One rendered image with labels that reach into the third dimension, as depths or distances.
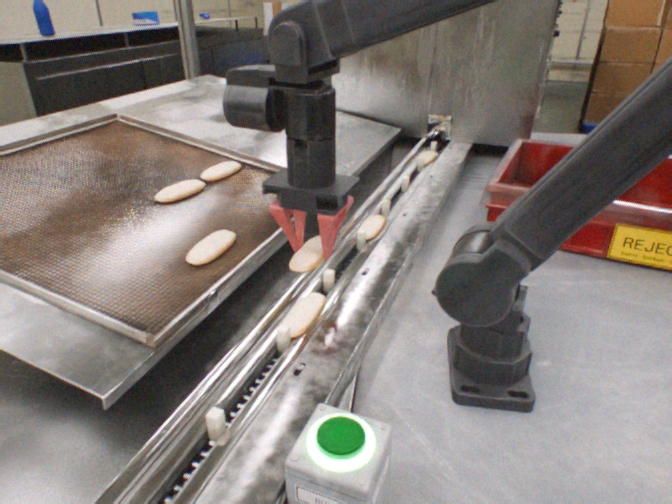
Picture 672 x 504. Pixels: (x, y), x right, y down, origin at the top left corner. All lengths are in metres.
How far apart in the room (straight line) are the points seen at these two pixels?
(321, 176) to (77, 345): 0.31
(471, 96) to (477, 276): 0.88
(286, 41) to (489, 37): 0.85
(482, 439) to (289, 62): 0.42
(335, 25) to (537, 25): 0.85
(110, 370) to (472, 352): 0.38
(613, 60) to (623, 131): 4.50
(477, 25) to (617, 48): 3.69
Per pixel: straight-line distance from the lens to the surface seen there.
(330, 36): 0.52
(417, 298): 0.74
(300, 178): 0.57
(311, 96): 0.54
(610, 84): 5.01
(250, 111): 0.58
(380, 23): 0.50
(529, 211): 0.50
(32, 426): 0.63
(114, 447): 0.58
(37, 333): 0.61
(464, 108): 1.35
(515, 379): 0.60
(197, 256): 0.69
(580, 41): 7.64
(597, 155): 0.49
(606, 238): 0.93
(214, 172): 0.92
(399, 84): 1.37
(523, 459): 0.56
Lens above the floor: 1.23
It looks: 28 degrees down
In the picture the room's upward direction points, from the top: straight up
